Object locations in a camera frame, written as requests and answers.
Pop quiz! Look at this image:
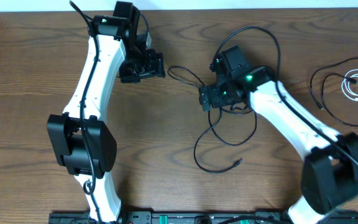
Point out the black USB cable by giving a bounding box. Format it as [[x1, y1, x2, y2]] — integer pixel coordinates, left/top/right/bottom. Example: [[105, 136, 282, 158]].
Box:
[[310, 56, 358, 128]]

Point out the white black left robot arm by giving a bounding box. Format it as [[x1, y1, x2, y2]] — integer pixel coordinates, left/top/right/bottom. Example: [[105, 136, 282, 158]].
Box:
[[47, 1, 165, 223]]

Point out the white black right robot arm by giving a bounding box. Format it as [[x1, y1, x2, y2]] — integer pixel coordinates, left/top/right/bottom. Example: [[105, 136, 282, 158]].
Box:
[[199, 45, 358, 223]]

